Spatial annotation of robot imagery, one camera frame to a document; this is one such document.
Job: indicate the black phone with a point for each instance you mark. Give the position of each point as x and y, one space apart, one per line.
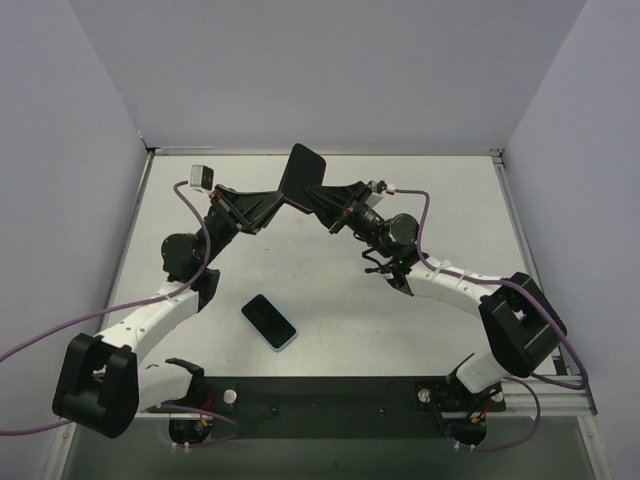
304 168

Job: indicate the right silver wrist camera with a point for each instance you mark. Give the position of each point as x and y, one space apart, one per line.
379 190

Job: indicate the aluminium table frame rail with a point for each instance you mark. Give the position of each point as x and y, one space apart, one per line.
256 164

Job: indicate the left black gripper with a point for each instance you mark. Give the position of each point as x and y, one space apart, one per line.
228 208

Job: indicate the phone in light blue case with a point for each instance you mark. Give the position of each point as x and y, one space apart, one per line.
272 326

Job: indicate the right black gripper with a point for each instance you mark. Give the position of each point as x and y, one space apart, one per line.
351 206

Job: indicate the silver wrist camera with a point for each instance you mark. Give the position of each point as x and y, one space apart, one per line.
379 190
201 179

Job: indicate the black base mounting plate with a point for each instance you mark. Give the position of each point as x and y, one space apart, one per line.
335 408

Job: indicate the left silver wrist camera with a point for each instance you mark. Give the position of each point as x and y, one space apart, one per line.
201 179

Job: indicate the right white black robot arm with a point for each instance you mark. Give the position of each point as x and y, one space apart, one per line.
521 327

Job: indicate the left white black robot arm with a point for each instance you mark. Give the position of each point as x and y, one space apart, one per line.
102 383

